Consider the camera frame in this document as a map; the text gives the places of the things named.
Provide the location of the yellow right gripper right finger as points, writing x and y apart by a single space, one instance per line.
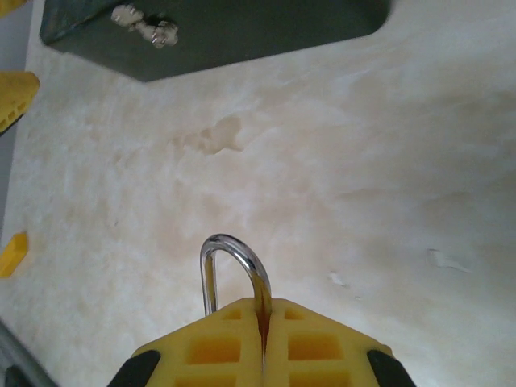
322 350

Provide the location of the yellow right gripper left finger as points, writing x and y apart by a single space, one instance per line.
209 354

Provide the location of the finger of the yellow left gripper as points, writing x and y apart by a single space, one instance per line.
16 96
14 256

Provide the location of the silver box latch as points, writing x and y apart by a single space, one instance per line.
161 34

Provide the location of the black starry night box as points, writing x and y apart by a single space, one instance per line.
262 32

